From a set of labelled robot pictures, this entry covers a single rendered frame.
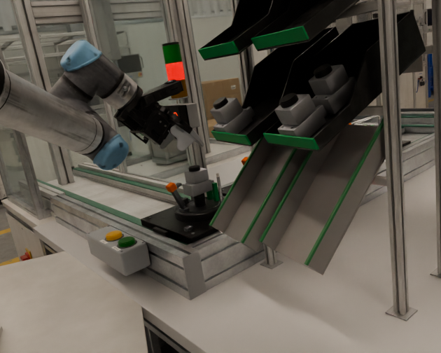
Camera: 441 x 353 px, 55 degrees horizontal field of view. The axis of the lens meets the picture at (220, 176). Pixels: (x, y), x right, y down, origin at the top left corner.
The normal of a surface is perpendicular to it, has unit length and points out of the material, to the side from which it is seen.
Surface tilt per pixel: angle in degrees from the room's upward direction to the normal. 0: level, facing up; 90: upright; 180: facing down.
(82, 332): 0
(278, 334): 0
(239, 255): 90
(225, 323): 0
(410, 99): 90
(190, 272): 90
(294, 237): 45
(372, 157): 90
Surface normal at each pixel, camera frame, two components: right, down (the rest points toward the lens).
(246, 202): -0.72, -0.50
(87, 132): 0.92, 0.27
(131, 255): 0.62, 0.11
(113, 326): -0.15, -0.96
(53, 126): 0.77, 0.57
